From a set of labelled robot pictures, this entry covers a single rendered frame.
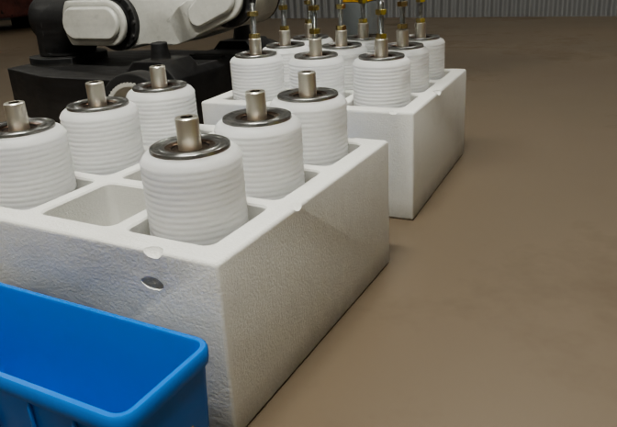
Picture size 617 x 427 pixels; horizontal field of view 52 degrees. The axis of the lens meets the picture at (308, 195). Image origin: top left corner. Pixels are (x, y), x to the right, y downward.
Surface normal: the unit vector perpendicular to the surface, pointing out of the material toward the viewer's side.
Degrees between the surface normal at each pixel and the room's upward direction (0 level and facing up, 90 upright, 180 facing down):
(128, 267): 90
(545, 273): 0
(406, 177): 90
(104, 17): 90
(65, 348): 88
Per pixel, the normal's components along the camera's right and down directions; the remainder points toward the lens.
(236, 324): 0.88, 0.12
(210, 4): -0.44, 0.33
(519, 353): -0.05, -0.94
